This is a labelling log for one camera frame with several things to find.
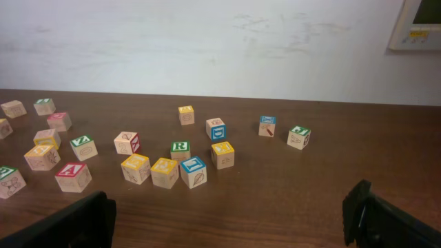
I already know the yellow S block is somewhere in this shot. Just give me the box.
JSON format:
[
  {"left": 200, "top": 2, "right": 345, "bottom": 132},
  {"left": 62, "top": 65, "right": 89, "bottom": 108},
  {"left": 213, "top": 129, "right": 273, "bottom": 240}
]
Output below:
[{"left": 24, "top": 145, "right": 61, "bottom": 171}]

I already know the yellow block centre left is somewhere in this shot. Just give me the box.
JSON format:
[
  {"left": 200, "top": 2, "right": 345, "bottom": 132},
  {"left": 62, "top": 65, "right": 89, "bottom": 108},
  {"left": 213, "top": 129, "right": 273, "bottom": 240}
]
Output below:
[{"left": 0, "top": 118, "right": 13, "bottom": 139}]

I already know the plain wood block centre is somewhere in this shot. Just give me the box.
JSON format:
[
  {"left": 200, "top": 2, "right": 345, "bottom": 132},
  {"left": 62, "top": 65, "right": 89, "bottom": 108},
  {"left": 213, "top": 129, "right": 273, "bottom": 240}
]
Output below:
[{"left": 33, "top": 129, "right": 61, "bottom": 149}]

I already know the red A block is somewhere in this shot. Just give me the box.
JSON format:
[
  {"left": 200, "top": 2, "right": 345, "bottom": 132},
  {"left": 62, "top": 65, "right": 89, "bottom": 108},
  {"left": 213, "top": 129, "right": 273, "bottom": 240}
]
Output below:
[{"left": 55, "top": 163, "right": 92, "bottom": 193}]

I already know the blue X block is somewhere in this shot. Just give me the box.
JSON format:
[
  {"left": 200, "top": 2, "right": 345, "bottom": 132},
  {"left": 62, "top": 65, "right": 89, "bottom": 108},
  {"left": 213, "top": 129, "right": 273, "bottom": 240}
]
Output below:
[{"left": 258, "top": 116, "right": 276, "bottom": 137}]

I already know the yellow block pair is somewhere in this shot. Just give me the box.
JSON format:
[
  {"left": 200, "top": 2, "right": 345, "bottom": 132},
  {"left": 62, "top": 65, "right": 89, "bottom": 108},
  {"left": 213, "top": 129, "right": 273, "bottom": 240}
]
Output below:
[
  {"left": 151, "top": 158, "right": 179, "bottom": 189},
  {"left": 121, "top": 154, "right": 151, "bottom": 185}
]

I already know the plain wood yellow-side block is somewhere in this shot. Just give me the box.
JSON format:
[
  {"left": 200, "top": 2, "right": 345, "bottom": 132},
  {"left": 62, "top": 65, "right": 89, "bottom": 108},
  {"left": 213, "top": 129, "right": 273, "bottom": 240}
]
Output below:
[{"left": 1, "top": 100, "right": 27, "bottom": 118}]

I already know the green J block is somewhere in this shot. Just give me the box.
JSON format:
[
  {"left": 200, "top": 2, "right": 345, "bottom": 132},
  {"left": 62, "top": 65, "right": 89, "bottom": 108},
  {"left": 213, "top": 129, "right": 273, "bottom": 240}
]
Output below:
[{"left": 287, "top": 125, "right": 311, "bottom": 150}]

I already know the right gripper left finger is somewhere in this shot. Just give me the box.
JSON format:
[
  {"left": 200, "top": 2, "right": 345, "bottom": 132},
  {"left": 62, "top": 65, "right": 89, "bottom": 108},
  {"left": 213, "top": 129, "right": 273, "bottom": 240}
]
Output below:
[{"left": 1, "top": 192, "right": 116, "bottom": 248}]

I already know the yellow block right pair left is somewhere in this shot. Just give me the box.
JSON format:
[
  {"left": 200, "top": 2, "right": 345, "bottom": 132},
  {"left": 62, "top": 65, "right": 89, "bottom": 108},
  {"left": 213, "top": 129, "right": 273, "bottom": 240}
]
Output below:
[{"left": 121, "top": 154, "right": 151, "bottom": 185}]

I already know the green Z block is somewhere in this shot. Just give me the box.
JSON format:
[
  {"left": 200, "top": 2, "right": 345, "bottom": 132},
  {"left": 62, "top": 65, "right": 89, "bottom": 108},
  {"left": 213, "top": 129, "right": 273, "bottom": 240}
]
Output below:
[{"left": 70, "top": 135, "right": 98, "bottom": 161}]

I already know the blue I block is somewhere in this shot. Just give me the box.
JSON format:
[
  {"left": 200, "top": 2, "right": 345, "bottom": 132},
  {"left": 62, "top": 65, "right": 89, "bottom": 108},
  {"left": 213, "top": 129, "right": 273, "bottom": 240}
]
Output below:
[{"left": 180, "top": 156, "right": 207, "bottom": 189}]

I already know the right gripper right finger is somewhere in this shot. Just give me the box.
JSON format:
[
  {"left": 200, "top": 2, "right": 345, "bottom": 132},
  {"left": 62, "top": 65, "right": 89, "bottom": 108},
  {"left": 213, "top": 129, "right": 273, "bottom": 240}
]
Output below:
[{"left": 342, "top": 180, "right": 440, "bottom": 248}]

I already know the yellow M block right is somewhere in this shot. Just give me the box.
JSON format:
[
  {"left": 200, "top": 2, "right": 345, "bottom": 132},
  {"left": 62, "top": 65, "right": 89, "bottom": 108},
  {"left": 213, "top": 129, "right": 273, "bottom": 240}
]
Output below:
[{"left": 211, "top": 141, "right": 235, "bottom": 169}]

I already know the red Q block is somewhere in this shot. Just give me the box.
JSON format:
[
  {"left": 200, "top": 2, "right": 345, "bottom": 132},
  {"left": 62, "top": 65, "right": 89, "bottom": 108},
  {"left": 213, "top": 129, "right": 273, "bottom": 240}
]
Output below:
[{"left": 47, "top": 112, "right": 72, "bottom": 132}]

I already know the wood block blue side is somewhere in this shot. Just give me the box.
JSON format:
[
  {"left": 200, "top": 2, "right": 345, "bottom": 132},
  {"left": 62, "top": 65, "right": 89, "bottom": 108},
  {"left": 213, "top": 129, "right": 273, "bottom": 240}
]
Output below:
[{"left": 205, "top": 118, "right": 227, "bottom": 141}]

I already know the green L block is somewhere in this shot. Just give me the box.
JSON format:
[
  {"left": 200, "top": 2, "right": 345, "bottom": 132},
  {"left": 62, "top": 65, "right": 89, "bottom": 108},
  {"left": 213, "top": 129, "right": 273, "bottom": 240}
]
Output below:
[{"left": 34, "top": 98, "right": 56, "bottom": 116}]

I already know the plain wood block upright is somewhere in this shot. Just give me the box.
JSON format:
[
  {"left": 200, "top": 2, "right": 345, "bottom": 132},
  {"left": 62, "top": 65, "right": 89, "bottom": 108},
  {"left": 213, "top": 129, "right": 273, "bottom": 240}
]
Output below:
[{"left": 114, "top": 132, "right": 141, "bottom": 155}]

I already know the green r block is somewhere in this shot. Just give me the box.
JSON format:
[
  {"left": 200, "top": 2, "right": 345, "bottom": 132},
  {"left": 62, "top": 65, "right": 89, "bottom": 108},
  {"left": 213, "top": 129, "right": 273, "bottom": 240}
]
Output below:
[
  {"left": 0, "top": 166, "right": 26, "bottom": 199},
  {"left": 170, "top": 141, "right": 191, "bottom": 162}
]

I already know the yellow block top right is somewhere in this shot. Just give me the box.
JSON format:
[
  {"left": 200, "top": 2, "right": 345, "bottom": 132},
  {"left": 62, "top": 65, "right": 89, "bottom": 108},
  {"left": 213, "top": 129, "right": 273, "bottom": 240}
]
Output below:
[{"left": 178, "top": 105, "right": 195, "bottom": 125}]

